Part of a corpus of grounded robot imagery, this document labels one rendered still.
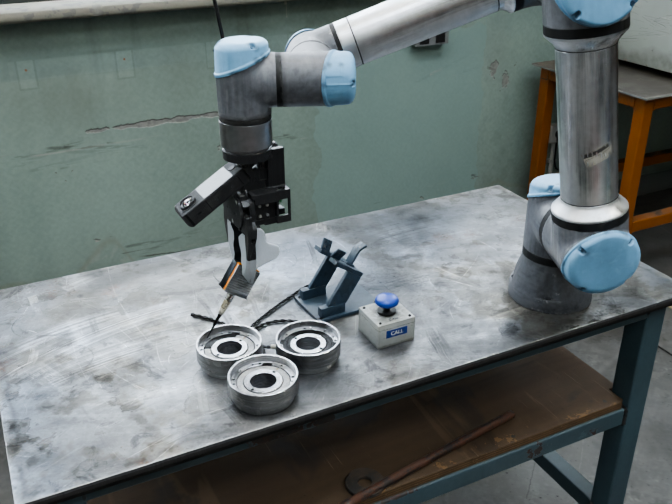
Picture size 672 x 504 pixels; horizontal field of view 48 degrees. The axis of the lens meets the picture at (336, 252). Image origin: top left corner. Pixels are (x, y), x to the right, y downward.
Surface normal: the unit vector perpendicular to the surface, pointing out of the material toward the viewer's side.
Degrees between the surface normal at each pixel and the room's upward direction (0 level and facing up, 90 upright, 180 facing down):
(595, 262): 98
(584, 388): 0
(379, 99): 90
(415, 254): 0
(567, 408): 0
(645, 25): 90
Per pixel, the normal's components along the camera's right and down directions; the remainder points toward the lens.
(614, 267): 0.11, 0.56
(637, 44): -0.90, 0.21
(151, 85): 0.44, 0.40
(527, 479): 0.00, -0.89
